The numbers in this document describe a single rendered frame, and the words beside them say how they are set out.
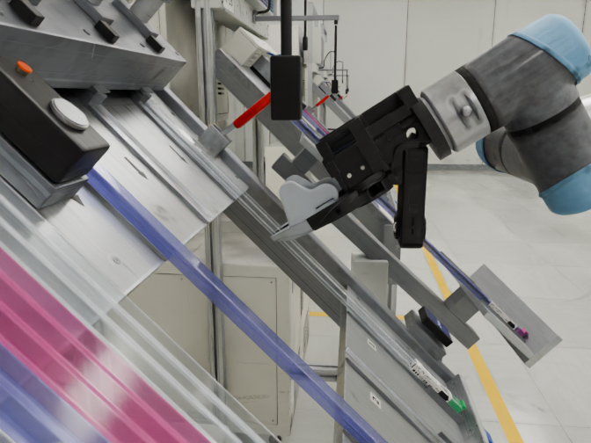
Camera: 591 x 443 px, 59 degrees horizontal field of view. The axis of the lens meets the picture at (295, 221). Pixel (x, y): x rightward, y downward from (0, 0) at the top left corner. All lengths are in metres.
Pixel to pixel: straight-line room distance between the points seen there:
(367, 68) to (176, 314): 6.76
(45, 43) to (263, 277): 1.22
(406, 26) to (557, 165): 7.61
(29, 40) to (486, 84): 0.39
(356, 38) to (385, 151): 7.56
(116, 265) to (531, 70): 0.41
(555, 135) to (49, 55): 0.45
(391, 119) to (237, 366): 1.23
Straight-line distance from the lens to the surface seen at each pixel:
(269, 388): 1.69
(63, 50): 0.42
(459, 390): 0.73
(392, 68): 8.09
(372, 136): 0.55
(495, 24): 8.35
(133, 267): 0.35
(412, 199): 0.57
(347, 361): 0.51
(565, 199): 0.60
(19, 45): 0.38
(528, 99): 0.56
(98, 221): 0.37
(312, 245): 0.68
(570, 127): 0.58
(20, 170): 0.34
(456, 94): 0.55
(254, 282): 1.54
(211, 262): 1.52
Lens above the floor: 1.09
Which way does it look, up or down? 13 degrees down
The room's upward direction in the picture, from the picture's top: straight up
